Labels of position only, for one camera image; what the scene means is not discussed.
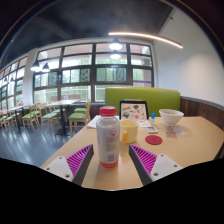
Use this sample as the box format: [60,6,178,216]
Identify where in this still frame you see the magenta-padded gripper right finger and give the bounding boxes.
[128,143,185,186]

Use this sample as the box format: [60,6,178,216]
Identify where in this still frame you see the long curved ceiling light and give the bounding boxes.
[108,31,184,50]

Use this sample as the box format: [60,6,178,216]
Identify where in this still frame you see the large light wooden dining table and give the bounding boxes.
[44,99,81,136]

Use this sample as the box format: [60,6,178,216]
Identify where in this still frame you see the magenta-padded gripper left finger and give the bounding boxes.
[43,143,95,187]

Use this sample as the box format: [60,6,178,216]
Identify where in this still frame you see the white paper booklet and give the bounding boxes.
[86,114,101,130]

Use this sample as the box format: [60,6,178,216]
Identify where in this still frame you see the pale yellow mug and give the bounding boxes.
[119,119,140,145]

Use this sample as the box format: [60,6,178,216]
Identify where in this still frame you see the hanging pendant lamps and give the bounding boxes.
[29,37,124,74]

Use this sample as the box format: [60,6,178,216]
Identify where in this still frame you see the black laptop with stickers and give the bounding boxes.
[118,99,150,122]

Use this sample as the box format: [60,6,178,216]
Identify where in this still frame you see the wooden chairs with green seats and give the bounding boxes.
[0,99,92,136]

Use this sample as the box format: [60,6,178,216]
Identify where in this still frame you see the small white handheld device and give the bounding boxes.
[145,125,159,135]

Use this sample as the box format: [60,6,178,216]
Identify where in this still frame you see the flat round red coaster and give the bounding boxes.
[144,134,164,146]

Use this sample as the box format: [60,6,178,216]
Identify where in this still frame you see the white ceramic bowl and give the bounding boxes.
[158,108,185,128]

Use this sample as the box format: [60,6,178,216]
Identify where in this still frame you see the small light wooden dining table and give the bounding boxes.
[8,104,29,134]

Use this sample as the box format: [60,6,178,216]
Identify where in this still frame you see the colourful printed sheet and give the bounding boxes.
[137,119,153,129]

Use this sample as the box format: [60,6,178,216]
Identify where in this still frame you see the clear red-capped drink bottle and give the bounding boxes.
[95,105,121,169]

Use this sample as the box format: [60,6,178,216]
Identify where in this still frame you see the green upholstered bench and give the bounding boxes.
[104,86,182,118]

